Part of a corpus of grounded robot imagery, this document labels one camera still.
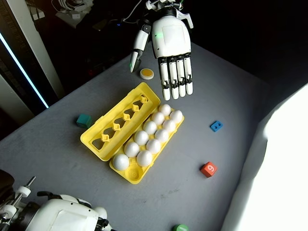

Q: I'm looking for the white cable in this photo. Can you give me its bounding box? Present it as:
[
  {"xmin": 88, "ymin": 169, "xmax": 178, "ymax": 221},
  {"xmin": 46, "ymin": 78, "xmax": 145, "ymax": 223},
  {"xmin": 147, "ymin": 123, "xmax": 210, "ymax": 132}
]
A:
[{"xmin": 123, "ymin": 1, "xmax": 154, "ymax": 25}]

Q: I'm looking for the blue block with two holes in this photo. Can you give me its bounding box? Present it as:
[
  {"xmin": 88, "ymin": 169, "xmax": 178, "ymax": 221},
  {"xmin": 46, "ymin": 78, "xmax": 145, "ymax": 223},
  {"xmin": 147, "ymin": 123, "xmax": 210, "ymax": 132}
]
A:
[{"xmin": 209, "ymin": 120, "xmax": 224, "ymax": 133}]

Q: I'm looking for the white slanted post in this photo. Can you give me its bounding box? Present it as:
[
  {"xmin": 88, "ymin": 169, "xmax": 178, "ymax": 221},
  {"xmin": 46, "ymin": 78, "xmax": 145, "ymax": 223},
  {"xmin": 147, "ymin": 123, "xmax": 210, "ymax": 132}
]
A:
[{"xmin": 12, "ymin": 0, "xmax": 66, "ymax": 98}]

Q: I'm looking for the egg half with yellow yolk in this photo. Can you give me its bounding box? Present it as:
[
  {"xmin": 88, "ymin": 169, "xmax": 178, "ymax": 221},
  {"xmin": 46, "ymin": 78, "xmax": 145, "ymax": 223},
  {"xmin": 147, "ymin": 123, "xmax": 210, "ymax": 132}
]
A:
[{"xmin": 140, "ymin": 68, "xmax": 155, "ymax": 79}]

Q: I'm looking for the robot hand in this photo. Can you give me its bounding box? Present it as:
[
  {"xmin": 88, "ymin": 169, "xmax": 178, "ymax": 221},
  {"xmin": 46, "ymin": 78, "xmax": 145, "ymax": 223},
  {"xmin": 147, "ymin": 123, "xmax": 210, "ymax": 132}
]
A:
[
  {"xmin": 28, "ymin": 191, "xmax": 114, "ymax": 231},
  {"xmin": 129, "ymin": 16, "xmax": 194, "ymax": 101}
]

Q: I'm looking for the red number block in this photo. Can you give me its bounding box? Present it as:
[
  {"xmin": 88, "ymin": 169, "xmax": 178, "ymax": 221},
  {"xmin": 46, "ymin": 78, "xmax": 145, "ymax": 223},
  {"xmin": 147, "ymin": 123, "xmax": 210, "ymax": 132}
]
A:
[{"xmin": 200, "ymin": 161, "xmax": 218, "ymax": 179}]

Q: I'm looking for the cyan light strip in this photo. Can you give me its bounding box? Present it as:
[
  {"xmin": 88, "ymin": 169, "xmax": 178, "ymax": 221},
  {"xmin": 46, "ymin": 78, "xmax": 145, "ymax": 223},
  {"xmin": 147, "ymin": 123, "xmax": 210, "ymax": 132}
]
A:
[{"xmin": 0, "ymin": 32, "xmax": 50, "ymax": 109}]

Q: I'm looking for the grey table cloth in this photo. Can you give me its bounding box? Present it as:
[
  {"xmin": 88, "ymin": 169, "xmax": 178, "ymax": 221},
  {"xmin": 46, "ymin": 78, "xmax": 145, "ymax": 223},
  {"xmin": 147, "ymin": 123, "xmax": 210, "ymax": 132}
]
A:
[{"xmin": 0, "ymin": 40, "xmax": 272, "ymax": 231}]

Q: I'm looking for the yellow egg carton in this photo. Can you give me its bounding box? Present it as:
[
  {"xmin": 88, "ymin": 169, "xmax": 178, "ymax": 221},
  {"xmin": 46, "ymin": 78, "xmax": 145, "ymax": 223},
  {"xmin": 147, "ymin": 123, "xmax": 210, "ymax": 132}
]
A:
[{"xmin": 80, "ymin": 82, "xmax": 185, "ymax": 185}]

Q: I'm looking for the teal toy block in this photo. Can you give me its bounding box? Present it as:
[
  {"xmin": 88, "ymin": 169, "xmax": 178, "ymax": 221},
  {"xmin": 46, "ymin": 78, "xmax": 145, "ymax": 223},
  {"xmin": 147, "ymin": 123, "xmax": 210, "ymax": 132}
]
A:
[{"xmin": 76, "ymin": 114, "xmax": 92, "ymax": 128}]

